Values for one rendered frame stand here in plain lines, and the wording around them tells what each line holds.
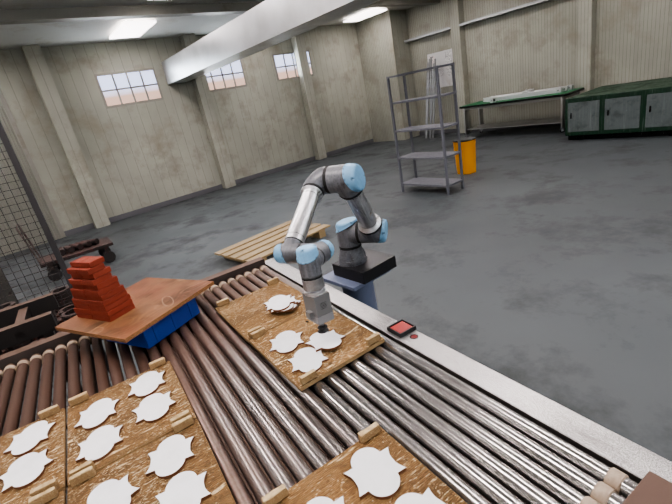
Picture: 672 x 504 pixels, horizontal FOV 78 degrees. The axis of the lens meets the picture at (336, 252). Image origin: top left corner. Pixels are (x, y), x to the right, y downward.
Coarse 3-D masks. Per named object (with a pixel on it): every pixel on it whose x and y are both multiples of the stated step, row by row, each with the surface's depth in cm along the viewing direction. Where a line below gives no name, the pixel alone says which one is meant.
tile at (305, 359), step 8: (296, 352) 146; (304, 352) 145; (312, 352) 144; (320, 352) 143; (288, 360) 142; (296, 360) 141; (304, 360) 141; (312, 360) 140; (320, 360) 139; (296, 368) 137; (304, 368) 136; (312, 368) 135
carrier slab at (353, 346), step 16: (304, 320) 168; (336, 320) 163; (272, 336) 161; (304, 336) 157; (352, 336) 150; (368, 336) 148; (272, 352) 150; (336, 352) 143; (352, 352) 141; (288, 368) 139; (320, 368) 136; (336, 368) 136; (304, 384) 130
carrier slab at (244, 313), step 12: (264, 288) 206; (276, 288) 203; (288, 288) 200; (240, 300) 198; (252, 300) 195; (264, 300) 193; (300, 300) 186; (228, 312) 188; (240, 312) 186; (252, 312) 184; (264, 312) 181; (300, 312) 175; (240, 324) 175; (252, 324) 173; (264, 324) 171; (276, 324) 169
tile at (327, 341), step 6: (312, 336) 153; (318, 336) 153; (324, 336) 152; (330, 336) 151; (336, 336) 150; (342, 336) 149; (312, 342) 149; (318, 342) 148; (324, 342) 147; (330, 342) 147; (336, 342) 146; (318, 348) 144; (324, 348) 143; (330, 348) 143
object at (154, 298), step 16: (128, 288) 213; (144, 288) 208; (160, 288) 204; (176, 288) 200; (192, 288) 196; (144, 304) 189; (160, 304) 185; (176, 304) 182; (80, 320) 185; (96, 320) 182; (128, 320) 175; (144, 320) 172; (96, 336) 169; (112, 336) 164; (128, 336) 161
